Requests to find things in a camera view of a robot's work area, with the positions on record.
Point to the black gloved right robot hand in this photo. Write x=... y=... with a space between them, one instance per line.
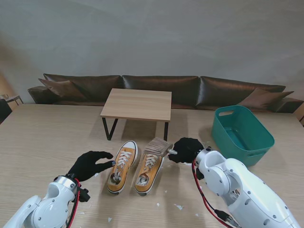
x=186 y=149

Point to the brown leather sofa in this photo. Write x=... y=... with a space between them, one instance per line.
x=185 y=90

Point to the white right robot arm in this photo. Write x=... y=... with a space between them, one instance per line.
x=244 y=190

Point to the yellow canvas sneaker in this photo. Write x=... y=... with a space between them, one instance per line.
x=121 y=171
x=149 y=171

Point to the small background side table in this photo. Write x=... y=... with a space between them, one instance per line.
x=13 y=97

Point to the light wooden furniture piece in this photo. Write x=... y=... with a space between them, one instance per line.
x=299 y=117

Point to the teal plastic basin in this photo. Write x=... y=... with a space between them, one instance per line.
x=240 y=140

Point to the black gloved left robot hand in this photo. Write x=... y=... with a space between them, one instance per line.
x=88 y=166

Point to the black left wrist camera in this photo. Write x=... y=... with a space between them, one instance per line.
x=84 y=195

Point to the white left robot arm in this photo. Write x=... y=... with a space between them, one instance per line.
x=47 y=209

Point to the beige hand brush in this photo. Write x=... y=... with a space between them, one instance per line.
x=156 y=147

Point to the small wooden stand black legs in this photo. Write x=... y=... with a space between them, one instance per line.
x=137 y=104

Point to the brown cushion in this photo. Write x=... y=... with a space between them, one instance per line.
x=263 y=98
x=64 y=89

